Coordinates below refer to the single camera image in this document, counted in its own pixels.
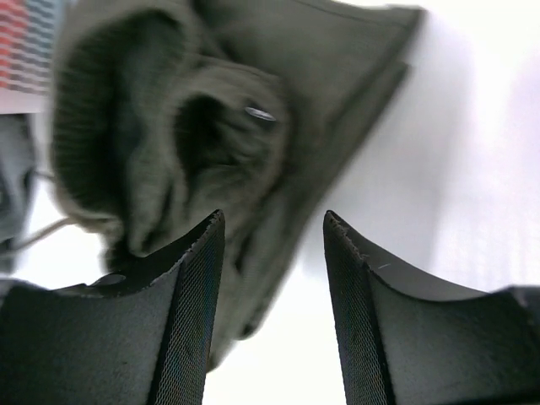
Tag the olive green shorts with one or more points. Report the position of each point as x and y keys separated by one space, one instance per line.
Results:
x=164 y=111

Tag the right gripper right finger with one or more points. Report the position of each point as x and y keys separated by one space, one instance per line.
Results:
x=407 y=337

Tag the grey shorts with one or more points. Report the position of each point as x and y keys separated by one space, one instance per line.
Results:
x=18 y=164

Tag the white plastic basket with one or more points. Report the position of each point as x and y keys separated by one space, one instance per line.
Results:
x=28 y=31

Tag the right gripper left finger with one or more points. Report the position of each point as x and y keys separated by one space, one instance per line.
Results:
x=138 y=336

